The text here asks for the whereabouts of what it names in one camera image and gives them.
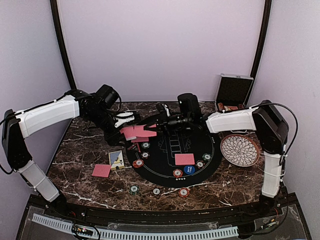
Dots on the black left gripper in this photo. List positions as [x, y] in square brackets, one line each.
[112, 138]

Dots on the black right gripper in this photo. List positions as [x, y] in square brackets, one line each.
[163, 122]

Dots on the red yellow poker chip stack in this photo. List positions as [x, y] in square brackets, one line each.
[183, 192]

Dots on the red backed card deck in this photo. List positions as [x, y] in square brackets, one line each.
[129, 133]

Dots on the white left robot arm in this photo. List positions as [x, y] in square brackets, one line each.
[20, 128]

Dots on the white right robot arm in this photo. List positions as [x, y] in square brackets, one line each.
[264, 119]

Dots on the red triangle all-in marker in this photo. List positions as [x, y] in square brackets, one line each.
[135, 147]

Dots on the blue backed card deck box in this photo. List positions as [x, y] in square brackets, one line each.
[116, 160]

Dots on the round black poker mat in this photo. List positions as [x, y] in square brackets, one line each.
[159, 167]

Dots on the green poker chip stack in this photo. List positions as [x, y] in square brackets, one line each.
[134, 189]

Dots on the blue small blind button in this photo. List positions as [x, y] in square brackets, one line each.
[189, 169]

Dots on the black red poker chip stack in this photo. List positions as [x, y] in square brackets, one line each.
[156, 191]

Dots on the purple and orange chip roll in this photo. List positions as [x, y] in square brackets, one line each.
[220, 106]

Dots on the boxed card deck in case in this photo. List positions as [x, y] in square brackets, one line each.
[231, 108]

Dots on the aluminium poker case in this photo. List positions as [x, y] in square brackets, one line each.
[233, 90]

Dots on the patterned ceramic plate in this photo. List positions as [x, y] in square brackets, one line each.
[240, 150]

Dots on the white slotted cable duct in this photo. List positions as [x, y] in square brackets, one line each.
[84, 232]

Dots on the black left frame post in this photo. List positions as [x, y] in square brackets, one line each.
[54, 5]

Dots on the black corner frame post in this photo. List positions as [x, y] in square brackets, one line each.
[261, 39]

